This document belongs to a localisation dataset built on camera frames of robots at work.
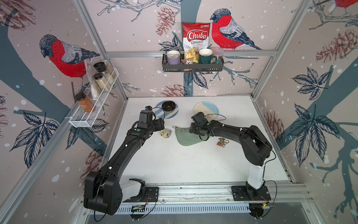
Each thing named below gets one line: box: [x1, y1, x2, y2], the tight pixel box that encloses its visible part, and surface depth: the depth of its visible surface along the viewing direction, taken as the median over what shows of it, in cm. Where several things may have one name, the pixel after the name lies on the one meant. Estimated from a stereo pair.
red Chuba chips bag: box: [182, 21, 212, 54], surface depth 81 cm
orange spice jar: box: [74, 92, 96, 113], surface depth 68 cm
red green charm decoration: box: [216, 137, 230, 148], surface depth 94 cm
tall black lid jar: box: [93, 61, 115, 85], surface depth 81 cm
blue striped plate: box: [154, 100, 179, 119], surface depth 110 cm
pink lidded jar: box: [211, 46, 225, 64], surface depth 87 cm
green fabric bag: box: [175, 127, 210, 147], surface depth 96 cm
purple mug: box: [166, 49, 181, 65], surface depth 84 cm
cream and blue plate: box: [192, 101, 220, 122], surface depth 114 cm
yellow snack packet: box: [184, 46, 200, 63], surface depth 87 cm
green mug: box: [198, 48, 218, 64], surface depth 86 cm
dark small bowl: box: [161, 100, 177, 113], surface depth 110 cm
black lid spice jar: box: [93, 72, 111, 92], surface depth 79 cm
